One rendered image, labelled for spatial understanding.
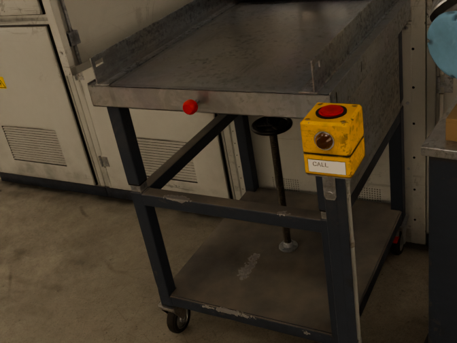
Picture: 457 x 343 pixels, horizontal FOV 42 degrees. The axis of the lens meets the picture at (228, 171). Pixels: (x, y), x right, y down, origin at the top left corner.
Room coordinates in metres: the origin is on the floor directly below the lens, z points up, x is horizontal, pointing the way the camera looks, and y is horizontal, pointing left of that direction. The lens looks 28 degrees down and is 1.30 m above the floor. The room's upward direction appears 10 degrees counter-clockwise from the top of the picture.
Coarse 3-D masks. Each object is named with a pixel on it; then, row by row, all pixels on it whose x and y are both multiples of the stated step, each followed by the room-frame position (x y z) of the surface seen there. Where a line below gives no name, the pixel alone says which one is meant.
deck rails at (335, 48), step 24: (216, 0) 1.90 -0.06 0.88; (384, 0) 1.53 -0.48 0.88; (168, 24) 1.66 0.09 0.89; (192, 24) 1.76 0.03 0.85; (360, 24) 1.35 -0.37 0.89; (120, 48) 1.47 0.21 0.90; (144, 48) 1.55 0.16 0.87; (336, 48) 1.20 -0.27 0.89; (96, 72) 1.38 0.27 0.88; (120, 72) 1.44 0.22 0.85; (312, 72) 1.08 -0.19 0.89; (336, 72) 1.18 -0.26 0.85
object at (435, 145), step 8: (448, 112) 1.09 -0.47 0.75; (440, 120) 1.06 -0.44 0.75; (440, 128) 1.03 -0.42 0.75; (432, 136) 1.00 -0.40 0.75; (440, 136) 0.99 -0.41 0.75; (424, 144) 0.97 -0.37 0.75; (432, 144) 0.97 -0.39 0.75; (440, 144) 0.96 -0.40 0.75; (448, 144) 0.96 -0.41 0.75; (456, 144) 0.95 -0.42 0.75; (424, 152) 0.96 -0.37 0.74; (432, 152) 0.96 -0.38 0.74; (440, 152) 0.95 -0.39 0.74; (448, 152) 0.94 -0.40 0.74; (456, 152) 0.93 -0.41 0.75
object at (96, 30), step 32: (64, 0) 1.58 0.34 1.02; (96, 0) 1.66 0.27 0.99; (128, 0) 1.74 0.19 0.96; (160, 0) 1.84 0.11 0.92; (192, 0) 1.95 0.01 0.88; (64, 32) 1.52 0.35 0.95; (96, 32) 1.63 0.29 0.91; (128, 32) 1.72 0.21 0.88; (64, 64) 1.52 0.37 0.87; (96, 64) 1.58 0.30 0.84
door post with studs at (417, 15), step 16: (416, 0) 1.63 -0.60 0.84; (416, 16) 1.63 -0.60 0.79; (416, 32) 1.63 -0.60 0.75; (416, 48) 1.63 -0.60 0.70; (416, 64) 1.63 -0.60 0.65; (416, 80) 1.63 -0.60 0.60; (416, 96) 1.63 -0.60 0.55; (416, 112) 1.63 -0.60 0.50; (416, 128) 1.63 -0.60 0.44; (416, 144) 1.63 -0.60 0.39; (416, 160) 1.63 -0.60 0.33; (416, 176) 1.63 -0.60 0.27; (416, 192) 1.63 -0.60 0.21; (416, 208) 1.63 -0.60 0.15; (416, 224) 1.63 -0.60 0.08; (416, 240) 1.63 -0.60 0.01
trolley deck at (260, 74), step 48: (192, 48) 1.54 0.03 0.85; (240, 48) 1.46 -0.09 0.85; (288, 48) 1.39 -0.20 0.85; (384, 48) 1.40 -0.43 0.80; (96, 96) 1.39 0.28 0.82; (144, 96) 1.31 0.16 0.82; (192, 96) 1.24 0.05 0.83; (240, 96) 1.17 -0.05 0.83; (288, 96) 1.11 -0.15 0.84; (336, 96) 1.09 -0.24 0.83
